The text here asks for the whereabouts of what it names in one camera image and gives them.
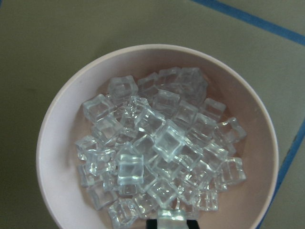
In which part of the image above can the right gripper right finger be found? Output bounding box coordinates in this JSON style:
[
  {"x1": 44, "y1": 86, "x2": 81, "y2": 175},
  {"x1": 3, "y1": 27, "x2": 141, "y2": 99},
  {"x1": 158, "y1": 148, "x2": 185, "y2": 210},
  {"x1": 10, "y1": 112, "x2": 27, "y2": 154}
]
[{"x1": 186, "y1": 219, "x2": 198, "y2": 229}]

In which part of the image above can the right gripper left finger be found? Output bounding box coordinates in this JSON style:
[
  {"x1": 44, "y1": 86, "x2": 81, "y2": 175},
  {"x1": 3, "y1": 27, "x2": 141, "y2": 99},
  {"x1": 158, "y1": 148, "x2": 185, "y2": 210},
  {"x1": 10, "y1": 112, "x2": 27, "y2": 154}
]
[{"x1": 146, "y1": 219, "x2": 158, "y2": 229}]

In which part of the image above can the clear ice cube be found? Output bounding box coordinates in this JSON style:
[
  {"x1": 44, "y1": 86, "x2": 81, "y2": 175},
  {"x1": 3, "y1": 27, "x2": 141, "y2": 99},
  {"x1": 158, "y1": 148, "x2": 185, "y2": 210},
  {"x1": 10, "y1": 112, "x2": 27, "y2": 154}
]
[{"x1": 157, "y1": 209, "x2": 188, "y2": 229}]

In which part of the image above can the pile of ice cubes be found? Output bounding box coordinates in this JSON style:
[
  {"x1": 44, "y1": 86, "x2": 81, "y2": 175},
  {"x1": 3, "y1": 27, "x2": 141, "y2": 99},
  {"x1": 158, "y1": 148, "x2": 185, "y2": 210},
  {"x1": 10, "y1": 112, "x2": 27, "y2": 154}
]
[{"x1": 75, "y1": 67, "x2": 246, "y2": 229}]

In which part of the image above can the pink bowl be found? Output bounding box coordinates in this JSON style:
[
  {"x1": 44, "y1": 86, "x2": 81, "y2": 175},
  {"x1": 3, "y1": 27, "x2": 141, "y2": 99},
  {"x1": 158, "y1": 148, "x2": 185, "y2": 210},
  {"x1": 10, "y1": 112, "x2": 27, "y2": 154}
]
[{"x1": 36, "y1": 44, "x2": 279, "y2": 229}]

